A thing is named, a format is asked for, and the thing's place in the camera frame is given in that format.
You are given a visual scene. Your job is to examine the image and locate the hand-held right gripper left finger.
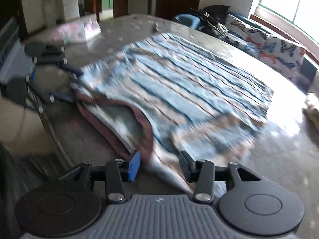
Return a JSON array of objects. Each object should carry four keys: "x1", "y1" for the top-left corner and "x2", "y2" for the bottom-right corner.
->
[{"x1": 58, "y1": 151, "x2": 141, "y2": 204}]

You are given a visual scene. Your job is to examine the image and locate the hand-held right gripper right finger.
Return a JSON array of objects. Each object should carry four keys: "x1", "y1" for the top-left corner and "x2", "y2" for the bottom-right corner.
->
[{"x1": 179, "y1": 151, "x2": 262, "y2": 204}]

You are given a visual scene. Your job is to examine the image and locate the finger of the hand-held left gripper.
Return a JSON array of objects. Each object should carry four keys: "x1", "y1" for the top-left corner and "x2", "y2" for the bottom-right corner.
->
[
  {"x1": 32, "y1": 45, "x2": 85, "y2": 75},
  {"x1": 24, "y1": 76, "x2": 75, "y2": 114}
]

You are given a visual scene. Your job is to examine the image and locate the blue pink striped garment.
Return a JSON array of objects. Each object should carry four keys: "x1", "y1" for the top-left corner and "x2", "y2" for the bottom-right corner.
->
[{"x1": 71, "y1": 32, "x2": 275, "y2": 196}]

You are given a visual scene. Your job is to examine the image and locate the pink white packet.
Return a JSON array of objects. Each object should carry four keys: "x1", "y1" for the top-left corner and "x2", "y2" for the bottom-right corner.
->
[{"x1": 56, "y1": 19, "x2": 102, "y2": 46}]

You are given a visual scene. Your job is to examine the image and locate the brown wooden door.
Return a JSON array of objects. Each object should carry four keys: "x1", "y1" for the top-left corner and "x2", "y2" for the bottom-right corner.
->
[{"x1": 156, "y1": 0, "x2": 203, "y2": 20}]

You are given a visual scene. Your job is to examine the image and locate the blue chair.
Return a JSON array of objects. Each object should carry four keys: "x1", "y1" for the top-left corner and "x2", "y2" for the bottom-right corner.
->
[{"x1": 173, "y1": 14, "x2": 201, "y2": 29}]

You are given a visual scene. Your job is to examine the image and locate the folded pale yellow cloth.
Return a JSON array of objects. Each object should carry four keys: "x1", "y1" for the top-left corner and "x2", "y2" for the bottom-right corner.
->
[{"x1": 302, "y1": 93, "x2": 319, "y2": 130}]

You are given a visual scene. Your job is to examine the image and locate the black bag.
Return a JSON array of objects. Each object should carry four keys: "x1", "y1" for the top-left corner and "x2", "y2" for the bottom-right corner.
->
[{"x1": 189, "y1": 5, "x2": 231, "y2": 37}]

